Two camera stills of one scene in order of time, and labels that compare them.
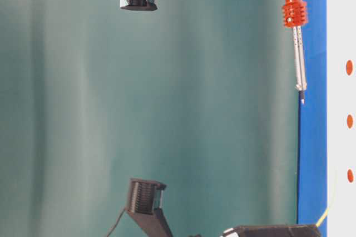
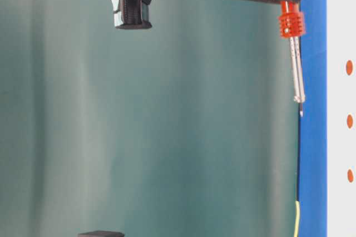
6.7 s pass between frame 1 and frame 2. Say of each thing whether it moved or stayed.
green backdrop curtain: stayed
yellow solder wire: moved
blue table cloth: stayed
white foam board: stayed
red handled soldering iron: moved
